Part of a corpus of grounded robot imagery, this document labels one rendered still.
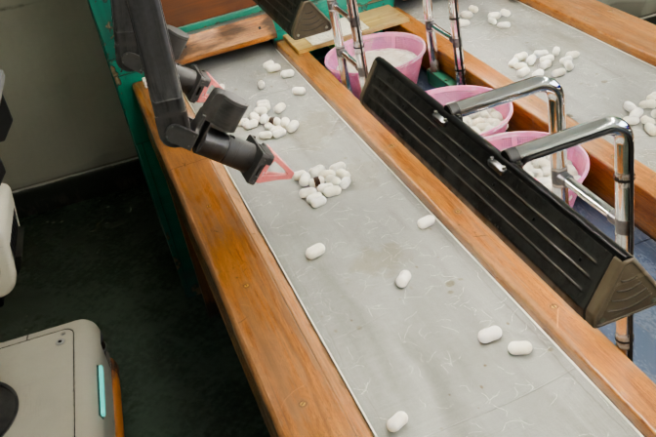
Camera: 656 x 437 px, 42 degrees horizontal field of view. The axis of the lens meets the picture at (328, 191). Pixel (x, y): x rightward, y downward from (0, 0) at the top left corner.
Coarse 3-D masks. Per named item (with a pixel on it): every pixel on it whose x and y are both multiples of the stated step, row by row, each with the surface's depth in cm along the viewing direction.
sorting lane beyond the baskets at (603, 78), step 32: (480, 0) 252; (512, 0) 247; (480, 32) 231; (512, 32) 227; (544, 32) 224; (576, 32) 220; (576, 64) 204; (608, 64) 201; (640, 64) 198; (544, 96) 193; (576, 96) 190; (608, 96) 188; (640, 96) 185; (640, 128) 173; (640, 160) 163
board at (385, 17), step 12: (372, 12) 249; (384, 12) 247; (396, 12) 245; (372, 24) 240; (384, 24) 238; (396, 24) 239; (288, 36) 244; (348, 36) 236; (300, 48) 234; (312, 48) 234
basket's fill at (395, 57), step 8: (352, 56) 235; (368, 56) 234; (376, 56) 231; (384, 56) 232; (392, 56) 229; (400, 56) 228; (408, 56) 227; (416, 56) 227; (368, 64) 226; (392, 64) 224; (400, 64) 225; (352, 72) 226
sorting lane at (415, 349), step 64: (256, 64) 239; (256, 128) 205; (320, 128) 199; (256, 192) 178; (320, 192) 174; (384, 192) 169; (320, 256) 155; (384, 256) 151; (448, 256) 148; (320, 320) 139; (384, 320) 136; (448, 320) 134; (512, 320) 131; (384, 384) 124; (448, 384) 122; (512, 384) 120; (576, 384) 118
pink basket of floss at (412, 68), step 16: (384, 32) 235; (400, 32) 233; (352, 48) 235; (368, 48) 236; (384, 48) 236; (400, 48) 234; (416, 48) 229; (336, 64) 231; (416, 64) 219; (352, 80) 218; (416, 80) 224
